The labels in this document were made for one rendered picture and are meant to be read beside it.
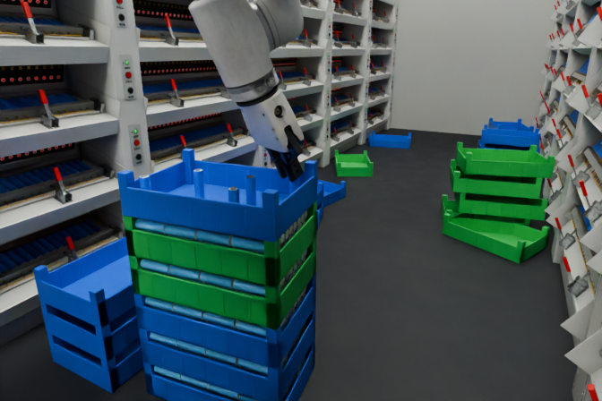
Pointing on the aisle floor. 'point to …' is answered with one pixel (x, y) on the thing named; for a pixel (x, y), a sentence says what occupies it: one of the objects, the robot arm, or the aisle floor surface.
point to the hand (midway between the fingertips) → (288, 166)
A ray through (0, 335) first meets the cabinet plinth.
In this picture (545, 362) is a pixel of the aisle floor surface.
